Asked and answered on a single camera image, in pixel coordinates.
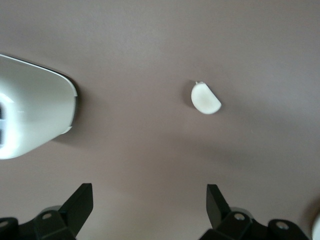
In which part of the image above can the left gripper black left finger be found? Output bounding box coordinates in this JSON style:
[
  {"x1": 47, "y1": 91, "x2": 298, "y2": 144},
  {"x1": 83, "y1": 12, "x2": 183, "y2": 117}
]
[{"x1": 0, "y1": 183, "x2": 94, "y2": 240}]

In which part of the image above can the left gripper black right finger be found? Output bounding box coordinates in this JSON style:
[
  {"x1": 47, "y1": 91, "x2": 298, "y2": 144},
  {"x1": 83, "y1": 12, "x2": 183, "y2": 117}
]
[{"x1": 199, "y1": 184, "x2": 312, "y2": 240}]

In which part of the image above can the round beige plate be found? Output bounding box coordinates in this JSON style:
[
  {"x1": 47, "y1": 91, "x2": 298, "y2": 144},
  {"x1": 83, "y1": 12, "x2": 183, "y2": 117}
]
[{"x1": 311, "y1": 212, "x2": 320, "y2": 240}]

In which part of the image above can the white half-moon steamed bun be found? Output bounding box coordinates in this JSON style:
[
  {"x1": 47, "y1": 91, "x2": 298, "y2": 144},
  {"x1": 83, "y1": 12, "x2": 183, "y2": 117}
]
[{"x1": 191, "y1": 80, "x2": 222, "y2": 115}]

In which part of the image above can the cream white two-slot toaster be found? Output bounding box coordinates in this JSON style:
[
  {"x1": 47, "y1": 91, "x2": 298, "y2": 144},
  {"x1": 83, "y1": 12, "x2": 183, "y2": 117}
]
[{"x1": 0, "y1": 53, "x2": 78, "y2": 160}]

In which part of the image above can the brown table cover cloth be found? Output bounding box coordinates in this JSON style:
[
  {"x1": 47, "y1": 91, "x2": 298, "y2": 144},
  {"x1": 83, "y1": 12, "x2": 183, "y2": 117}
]
[{"x1": 0, "y1": 0, "x2": 320, "y2": 240}]

